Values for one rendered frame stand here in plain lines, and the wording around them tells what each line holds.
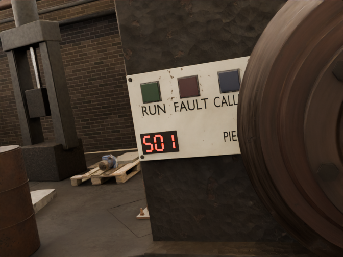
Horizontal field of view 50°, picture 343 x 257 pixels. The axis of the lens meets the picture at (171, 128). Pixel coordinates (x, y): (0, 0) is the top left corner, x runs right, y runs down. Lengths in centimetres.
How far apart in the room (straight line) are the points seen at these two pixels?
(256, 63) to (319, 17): 10
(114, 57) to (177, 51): 677
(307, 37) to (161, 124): 34
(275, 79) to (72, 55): 754
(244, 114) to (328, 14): 18
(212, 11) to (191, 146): 26
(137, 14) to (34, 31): 518
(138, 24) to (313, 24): 37
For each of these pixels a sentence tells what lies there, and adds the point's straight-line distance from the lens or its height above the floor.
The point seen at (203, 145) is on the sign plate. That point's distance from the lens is 72.
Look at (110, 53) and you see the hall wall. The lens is 754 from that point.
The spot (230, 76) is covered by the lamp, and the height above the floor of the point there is 121.
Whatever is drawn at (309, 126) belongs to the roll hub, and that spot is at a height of 114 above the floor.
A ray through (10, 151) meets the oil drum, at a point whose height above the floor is 87.
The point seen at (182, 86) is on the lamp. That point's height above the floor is 120.
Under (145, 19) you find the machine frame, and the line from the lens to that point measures 77.
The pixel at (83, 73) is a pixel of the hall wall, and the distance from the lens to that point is 786.
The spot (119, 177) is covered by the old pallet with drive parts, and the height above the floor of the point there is 9.
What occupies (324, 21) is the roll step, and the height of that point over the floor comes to 126.
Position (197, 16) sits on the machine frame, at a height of 133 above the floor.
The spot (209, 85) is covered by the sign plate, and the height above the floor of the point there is 120.
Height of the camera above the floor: 121
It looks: 7 degrees down
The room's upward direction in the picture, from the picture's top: 8 degrees counter-clockwise
